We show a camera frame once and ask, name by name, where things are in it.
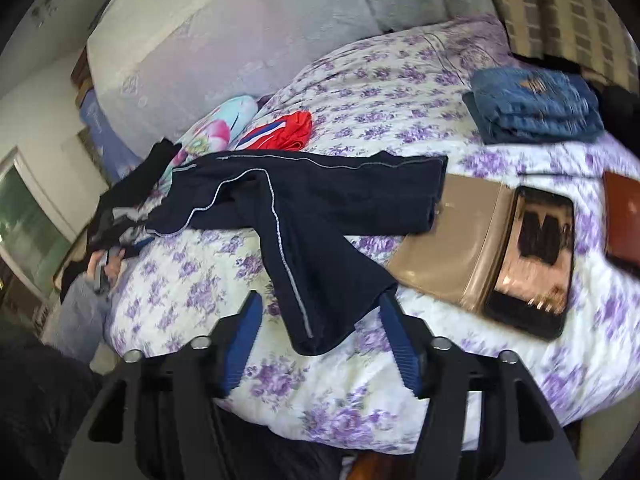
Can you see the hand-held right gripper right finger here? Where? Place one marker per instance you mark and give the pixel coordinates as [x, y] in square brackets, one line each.
[400, 345]

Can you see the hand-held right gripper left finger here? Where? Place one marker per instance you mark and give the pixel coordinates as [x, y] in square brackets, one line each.
[244, 342]

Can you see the navy pants with grey piping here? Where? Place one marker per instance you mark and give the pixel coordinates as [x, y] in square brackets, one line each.
[325, 200]

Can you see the black pants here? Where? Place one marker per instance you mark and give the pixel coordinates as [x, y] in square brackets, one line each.
[150, 165]

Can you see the person's left hand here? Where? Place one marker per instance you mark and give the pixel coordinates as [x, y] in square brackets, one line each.
[114, 262]

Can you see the grey garment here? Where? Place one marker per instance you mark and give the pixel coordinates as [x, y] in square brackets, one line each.
[120, 216]

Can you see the window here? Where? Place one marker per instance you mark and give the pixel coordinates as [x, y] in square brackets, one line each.
[25, 220]

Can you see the beige tablet cover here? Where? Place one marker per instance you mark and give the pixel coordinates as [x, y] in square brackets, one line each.
[455, 240]

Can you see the person's dark clothing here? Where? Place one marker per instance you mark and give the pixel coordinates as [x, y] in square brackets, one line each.
[40, 410]

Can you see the black tablet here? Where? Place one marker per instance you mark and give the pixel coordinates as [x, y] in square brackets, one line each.
[537, 260]

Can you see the tie-dye colourful blanket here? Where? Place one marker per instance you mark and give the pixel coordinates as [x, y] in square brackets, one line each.
[220, 125]

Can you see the red blue white garment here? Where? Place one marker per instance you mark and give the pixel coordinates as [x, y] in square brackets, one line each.
[287, 130]

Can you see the lavender patterned mattress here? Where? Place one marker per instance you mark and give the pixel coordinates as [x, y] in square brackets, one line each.
[210, 50]

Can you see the purple floral bedspread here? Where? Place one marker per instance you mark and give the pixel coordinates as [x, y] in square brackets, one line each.
[390, 95]

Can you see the folded blue jeans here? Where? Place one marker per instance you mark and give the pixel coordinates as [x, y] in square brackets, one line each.
[535, 105]

